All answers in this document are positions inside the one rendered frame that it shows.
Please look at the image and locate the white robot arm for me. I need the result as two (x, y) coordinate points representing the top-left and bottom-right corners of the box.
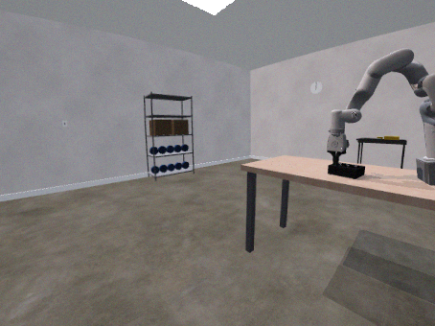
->
(329, 48), (435, 161)

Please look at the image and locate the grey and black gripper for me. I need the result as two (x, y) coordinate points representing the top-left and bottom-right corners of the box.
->
(327, 133), (347, 164)

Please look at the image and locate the black lighting desk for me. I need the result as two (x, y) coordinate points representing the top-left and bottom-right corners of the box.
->
(328, 162), (365, 179)

